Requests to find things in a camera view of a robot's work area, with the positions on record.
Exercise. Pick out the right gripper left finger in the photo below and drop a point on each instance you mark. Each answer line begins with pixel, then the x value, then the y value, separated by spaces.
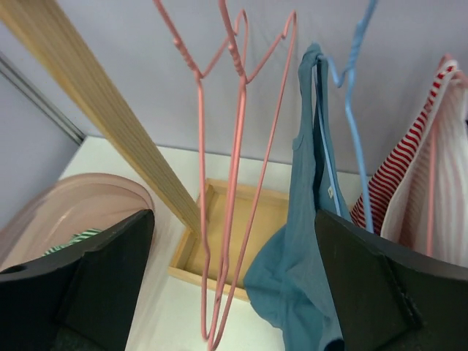
pixel 82 297

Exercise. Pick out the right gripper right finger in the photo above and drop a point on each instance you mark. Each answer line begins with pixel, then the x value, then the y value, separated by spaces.
pixel 388 297

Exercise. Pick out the green striped tank top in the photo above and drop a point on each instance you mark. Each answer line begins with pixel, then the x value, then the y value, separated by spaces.
pixel 76 238

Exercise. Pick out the teal blue tank top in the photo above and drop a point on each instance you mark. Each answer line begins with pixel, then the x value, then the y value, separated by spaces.
pixel 286 282

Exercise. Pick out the red striped tank top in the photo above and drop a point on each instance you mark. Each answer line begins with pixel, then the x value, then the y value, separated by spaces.
pixel 399 188

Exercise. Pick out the pink plastic basin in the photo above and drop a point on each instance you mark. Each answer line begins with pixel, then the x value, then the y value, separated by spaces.
pixel 71 206

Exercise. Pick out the wooden clothes rack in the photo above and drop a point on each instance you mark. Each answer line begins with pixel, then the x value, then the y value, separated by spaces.
pixel 48 34

